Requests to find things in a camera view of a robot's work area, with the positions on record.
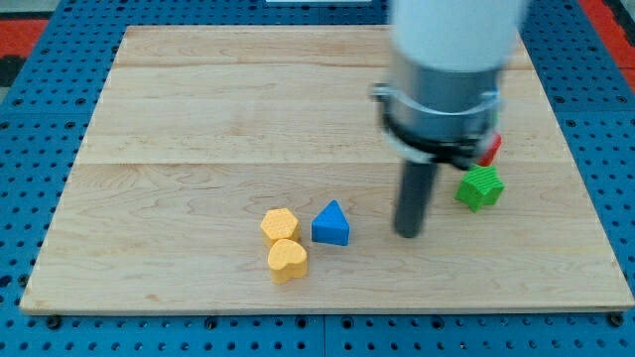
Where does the green star block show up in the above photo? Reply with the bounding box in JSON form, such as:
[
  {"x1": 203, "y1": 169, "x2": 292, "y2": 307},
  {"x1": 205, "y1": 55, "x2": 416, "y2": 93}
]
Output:
[{"x1": 454, "y1": 165, "x2": 505, "y2": 212}]

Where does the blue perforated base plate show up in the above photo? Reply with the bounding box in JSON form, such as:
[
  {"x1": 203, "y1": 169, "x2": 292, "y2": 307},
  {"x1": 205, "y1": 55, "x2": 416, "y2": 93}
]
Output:
[{"x1": 1, "y1": 0, "x2": 634, "y2": 356}]

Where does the yellow heart block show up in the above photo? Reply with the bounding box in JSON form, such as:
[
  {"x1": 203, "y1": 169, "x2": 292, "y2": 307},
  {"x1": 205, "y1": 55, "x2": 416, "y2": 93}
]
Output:
[{"x1": 267, "y1": 239, "x2": 309, "y2": 284}]

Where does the red block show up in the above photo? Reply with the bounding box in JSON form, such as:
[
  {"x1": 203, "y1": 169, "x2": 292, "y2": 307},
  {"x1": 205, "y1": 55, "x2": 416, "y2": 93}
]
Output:
[{"x1": 477, "y1": 132, "x2": 502, "y2": 167}]

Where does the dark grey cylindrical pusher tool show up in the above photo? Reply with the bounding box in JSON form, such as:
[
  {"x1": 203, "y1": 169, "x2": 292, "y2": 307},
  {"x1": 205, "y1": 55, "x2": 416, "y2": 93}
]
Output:
[{"x1": 393, "y1": 161, "x2": 439, "y2": 238}]

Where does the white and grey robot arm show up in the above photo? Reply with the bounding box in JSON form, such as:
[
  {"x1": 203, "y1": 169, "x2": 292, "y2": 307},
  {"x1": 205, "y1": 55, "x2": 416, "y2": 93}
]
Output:
[{"x1": 373, "y1": 0, "x2": 529, "y2": 170}]

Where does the light wooden board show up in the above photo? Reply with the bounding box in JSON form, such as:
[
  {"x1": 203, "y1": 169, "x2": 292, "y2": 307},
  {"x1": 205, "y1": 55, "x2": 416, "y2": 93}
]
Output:
[{"x1": 20, "y1": 26, "x2": 634, "y2": 315}]

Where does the blue triangle block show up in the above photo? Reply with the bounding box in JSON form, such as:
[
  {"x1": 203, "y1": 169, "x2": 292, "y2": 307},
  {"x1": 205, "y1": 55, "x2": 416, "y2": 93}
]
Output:
[{"x1": 312, "y1": 200, "x2": 350, "y2": 246}]

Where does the yellow hexagon block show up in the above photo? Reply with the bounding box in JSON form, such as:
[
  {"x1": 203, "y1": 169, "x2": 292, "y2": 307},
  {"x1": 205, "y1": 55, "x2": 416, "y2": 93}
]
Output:
[{"x1": 260, "y1": 208, "x2": 301, "y2": 248}]

